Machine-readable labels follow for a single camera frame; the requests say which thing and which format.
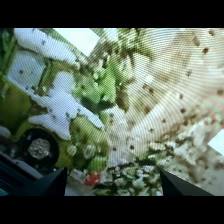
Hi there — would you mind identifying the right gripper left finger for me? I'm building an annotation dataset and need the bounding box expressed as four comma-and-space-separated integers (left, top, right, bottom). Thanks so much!
13, 167, 68, 197

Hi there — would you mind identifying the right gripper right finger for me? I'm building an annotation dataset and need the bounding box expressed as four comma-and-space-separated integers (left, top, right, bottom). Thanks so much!
158, 168, 214, 197

